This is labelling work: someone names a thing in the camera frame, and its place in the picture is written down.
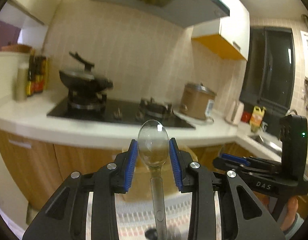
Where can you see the black gas stove top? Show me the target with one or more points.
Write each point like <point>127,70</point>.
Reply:
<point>120,111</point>

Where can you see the black wok with lid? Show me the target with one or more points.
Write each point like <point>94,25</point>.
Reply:
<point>84,80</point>

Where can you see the steel kitchen sink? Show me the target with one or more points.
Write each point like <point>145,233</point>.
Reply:
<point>267,143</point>

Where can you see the clear plastic spoon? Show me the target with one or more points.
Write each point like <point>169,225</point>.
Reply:
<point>153,149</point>

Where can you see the person's right hand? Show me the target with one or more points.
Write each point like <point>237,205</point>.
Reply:
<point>292,207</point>

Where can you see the brown rice cooker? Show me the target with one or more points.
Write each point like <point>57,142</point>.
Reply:
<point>195,100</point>

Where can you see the dark kitchen window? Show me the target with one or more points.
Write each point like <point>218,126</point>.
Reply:
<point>270,71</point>

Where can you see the white and yellow wall cabinet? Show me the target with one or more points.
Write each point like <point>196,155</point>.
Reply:
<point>228,37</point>

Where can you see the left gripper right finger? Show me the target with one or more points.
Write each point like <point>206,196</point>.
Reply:
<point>222,205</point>

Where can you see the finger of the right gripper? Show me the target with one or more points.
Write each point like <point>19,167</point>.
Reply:
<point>233,158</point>

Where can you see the dark sauce bottles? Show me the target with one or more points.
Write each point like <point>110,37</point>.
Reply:
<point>37,74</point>

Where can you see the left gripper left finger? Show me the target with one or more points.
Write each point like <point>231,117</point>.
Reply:
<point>83,207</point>

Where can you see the white container by window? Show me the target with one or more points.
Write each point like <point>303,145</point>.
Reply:
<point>234,115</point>

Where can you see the yellow oil bottle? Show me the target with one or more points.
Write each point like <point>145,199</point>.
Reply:
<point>256,118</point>

